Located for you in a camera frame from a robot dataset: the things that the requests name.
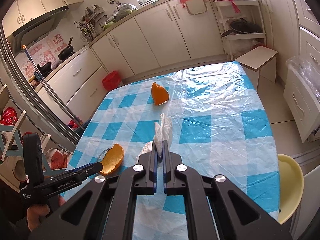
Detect white wall cabinets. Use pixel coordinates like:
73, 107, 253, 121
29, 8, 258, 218
2, 0, 84, 30

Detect yellow plastic bin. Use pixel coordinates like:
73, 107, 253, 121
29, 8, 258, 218
277, 154, 304, 225

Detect blue checkered plastic tablecloth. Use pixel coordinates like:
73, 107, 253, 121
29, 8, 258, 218
59, 60, 280, 222

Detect white drawer cabinet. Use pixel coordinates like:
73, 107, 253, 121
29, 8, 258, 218
282, 0, 320, 143

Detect white and blue shelf rack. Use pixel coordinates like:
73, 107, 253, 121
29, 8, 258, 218
0, 84, 53, 175

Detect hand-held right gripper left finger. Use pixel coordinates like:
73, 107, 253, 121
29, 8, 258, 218
27, 144, 159, 240

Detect black lidded pan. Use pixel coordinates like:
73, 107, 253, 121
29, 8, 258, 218
221, 19, 260, 37

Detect person's left hand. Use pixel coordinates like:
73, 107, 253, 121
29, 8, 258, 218
26, 195, 66, 232

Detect grey sliding door frame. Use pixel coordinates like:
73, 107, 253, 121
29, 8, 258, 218
0, 27, 83, 143

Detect white base cabinets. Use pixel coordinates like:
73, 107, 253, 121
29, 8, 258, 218
37, 0, 250, 115

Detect black frying pan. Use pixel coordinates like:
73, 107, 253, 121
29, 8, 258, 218
36, 62, 52, 77

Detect red package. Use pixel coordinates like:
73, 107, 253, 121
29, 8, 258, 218
0, 107, 19, 125
46, 147, 69, 170

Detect white stool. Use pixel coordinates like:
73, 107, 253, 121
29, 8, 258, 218
235, 45, 278, 83

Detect utensil holder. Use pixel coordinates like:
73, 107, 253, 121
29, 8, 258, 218
74, 6, 108, 40

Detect orange peel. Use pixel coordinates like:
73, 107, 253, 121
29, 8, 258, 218
99, 144, 125, 175
151, 82, 170, 106

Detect clear plastic bag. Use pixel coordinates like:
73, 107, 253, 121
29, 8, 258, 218
286, 55, 320, 100

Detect red-lined waste basket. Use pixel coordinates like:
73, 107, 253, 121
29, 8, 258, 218
102, 70, 123, 92

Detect white trolley rack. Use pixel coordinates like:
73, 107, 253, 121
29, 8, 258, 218
212, 0, 267, 62

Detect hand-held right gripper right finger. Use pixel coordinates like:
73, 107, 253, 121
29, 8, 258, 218
162, 139, 293, 240

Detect black wok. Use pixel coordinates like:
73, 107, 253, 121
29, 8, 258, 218
58, 37, 75, 61

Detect black range hood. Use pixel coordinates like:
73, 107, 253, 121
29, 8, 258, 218
12, 5, 69, 47

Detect white tissue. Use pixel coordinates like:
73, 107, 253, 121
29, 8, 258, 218
136, 113, 173, 163

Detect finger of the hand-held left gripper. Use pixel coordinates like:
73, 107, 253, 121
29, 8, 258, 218
66, 161, 103, 178

